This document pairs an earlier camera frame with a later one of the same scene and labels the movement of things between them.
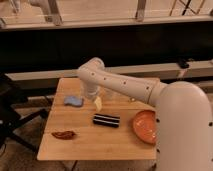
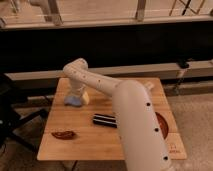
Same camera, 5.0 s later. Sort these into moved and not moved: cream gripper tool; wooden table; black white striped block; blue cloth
Moved: cream gripper tool
Not moved: blue cloth; black white striped block; wooden table
